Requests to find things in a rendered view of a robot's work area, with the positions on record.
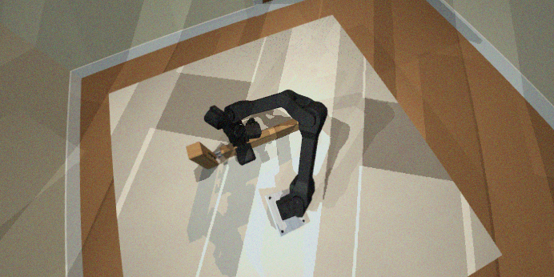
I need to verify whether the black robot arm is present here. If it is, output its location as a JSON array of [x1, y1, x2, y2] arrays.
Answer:
[[204, 90, 328, 220]]

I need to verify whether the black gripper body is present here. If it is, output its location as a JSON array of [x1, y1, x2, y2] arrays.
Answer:
[[229, 132, 256, 166]]

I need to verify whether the wooden post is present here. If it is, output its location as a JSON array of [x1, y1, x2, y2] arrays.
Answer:
[[187, 142, 219, 169]]

